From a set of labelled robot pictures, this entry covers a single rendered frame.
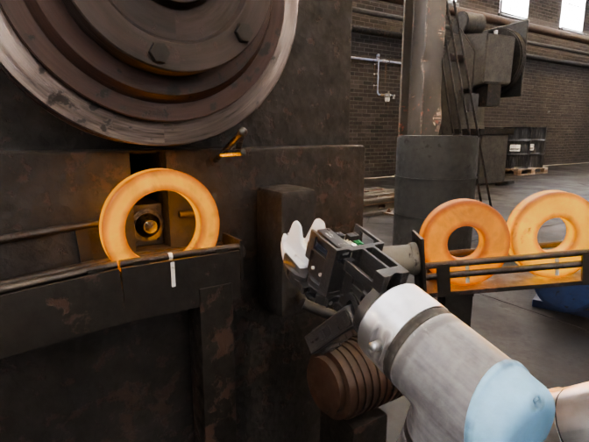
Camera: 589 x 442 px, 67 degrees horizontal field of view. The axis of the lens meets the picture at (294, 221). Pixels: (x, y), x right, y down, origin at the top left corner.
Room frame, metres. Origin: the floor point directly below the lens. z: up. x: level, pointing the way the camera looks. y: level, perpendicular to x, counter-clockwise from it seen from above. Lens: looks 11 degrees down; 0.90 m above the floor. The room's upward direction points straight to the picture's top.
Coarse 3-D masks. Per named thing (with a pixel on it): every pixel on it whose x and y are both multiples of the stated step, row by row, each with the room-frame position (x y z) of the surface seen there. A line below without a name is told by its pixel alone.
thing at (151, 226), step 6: (144, 216) 0.77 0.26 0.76; (150, 216) 0.77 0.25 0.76; (156, 216) 0.79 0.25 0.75; (138, 222) 0.76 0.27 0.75; (144, 222) 0.76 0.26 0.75; (150, 222) 0.76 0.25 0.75; (156, 222) 0.77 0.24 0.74; (138, 228) 0.76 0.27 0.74; (144, 228) 0.76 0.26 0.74; (150, 228) 0.76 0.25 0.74; (156, 228) 0.77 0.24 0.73; (144, 234) 0.77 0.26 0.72; (150, 234) 0.77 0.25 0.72
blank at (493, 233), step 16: (448, 208) 0.77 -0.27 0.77; (464, 208) 0.77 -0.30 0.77; (480, 208) 0.77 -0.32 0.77; (432, 224) 0.77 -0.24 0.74; (448, 224) 0.77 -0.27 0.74; (464, 224) 0.77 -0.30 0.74; (480, 224) 0.77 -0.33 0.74; (496, 224) 0.77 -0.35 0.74; (432, 240) 0.77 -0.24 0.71; (480, 240) 0.79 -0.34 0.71; (496, 240) 0.77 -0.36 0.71; (432, 256) 0.77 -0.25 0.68; (448, 256) 0.77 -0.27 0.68; (480, 256) 0.77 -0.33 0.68; (432, 272) 0.77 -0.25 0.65
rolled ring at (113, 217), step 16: (128, 176) 0.69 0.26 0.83; (144, 176) 0.67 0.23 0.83; (160, 176) 0.69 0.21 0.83; (176, 176) 0.70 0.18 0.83; (112, 192) 0.67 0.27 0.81; (128, 192) 0.66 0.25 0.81; (144, 192) 0.67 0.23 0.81; (192, 192) 0.71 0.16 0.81; (208, 192) 0.73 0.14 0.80; (112, 208) 0.65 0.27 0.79; (128, 208) 0.66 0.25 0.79; (192, 208) 0.74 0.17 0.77; (208, 208) 0.73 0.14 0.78; (112, 224) 0.65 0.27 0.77; (208, 224) 0.73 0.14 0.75; (112, 240) 0.65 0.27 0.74; (192, 240) 0.74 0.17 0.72; (208, 240) 0.72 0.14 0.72; (112, 256) 0.65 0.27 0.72; (128, 256) 0.66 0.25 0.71
